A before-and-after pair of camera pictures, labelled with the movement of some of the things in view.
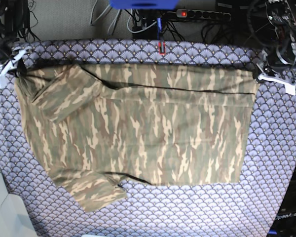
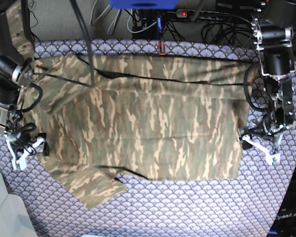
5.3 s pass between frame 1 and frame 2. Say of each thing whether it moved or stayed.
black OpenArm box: stayed
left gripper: moved
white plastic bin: stayed
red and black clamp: stayed
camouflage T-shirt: moved
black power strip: stayed
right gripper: moved
